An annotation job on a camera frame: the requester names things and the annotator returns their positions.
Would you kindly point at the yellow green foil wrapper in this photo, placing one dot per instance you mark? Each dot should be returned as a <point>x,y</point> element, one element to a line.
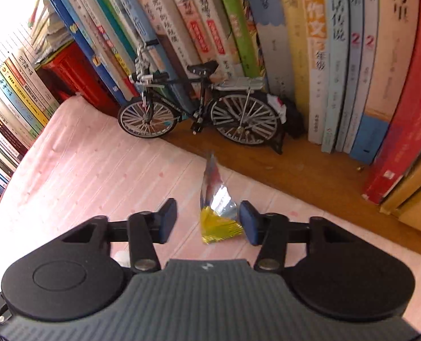
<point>217,220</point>

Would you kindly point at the row of tall books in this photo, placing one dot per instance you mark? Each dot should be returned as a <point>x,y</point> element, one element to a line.
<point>267,42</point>

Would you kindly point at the pink striped tablecloth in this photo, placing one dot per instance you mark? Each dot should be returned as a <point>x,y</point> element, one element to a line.
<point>89,170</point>

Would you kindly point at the white grid board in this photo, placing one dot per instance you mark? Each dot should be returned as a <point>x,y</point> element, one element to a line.
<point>11,46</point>

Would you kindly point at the stack of flat books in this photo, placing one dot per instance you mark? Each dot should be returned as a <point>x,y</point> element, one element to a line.
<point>50,28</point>

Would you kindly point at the row of paperback books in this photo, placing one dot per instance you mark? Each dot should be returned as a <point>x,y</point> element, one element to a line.
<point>11,106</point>

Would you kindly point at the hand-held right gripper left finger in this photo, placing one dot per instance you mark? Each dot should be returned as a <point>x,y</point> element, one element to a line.
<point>169,220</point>

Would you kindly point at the black model bicycle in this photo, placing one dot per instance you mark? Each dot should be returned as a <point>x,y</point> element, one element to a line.
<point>244,117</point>

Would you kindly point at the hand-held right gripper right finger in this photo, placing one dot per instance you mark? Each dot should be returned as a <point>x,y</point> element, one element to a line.
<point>249,222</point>

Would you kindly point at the red plastic crate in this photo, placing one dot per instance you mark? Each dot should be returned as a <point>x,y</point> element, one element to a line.
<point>79,74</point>

